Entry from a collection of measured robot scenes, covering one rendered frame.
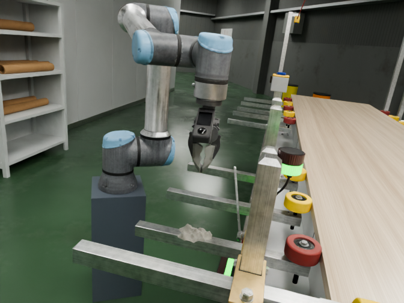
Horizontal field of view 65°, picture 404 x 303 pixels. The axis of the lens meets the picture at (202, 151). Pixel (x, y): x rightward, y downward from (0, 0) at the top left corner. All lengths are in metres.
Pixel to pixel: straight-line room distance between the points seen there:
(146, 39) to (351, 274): 0.74
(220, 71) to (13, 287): 1.64
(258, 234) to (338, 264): 0.29
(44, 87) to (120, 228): 2.62
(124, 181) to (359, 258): 1.09
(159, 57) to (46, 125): 3.24
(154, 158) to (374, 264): 1.05
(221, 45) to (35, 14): 3.27
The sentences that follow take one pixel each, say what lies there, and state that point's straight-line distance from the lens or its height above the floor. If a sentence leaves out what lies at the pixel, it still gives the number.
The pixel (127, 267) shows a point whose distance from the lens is 0.58.
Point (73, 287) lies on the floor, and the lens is 2.00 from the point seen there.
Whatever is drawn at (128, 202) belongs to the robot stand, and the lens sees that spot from 1.56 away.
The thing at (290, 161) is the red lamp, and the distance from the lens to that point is 0.72.
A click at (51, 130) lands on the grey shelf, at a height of 0.19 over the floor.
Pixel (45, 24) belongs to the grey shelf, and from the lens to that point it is 3.89.
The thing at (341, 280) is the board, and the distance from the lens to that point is 0.73.
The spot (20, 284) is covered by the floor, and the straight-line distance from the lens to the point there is 2.09.
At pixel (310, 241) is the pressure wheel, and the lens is 0.81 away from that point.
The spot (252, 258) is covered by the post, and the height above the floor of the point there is 1.00.
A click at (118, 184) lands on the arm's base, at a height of 0.65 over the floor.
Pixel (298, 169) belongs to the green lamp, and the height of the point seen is 1.07.
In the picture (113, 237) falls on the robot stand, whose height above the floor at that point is 0.38.
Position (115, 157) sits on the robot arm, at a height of 0.78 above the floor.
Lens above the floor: 1.31
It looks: 19 degrees down
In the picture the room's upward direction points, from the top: 6 degrees clockwise
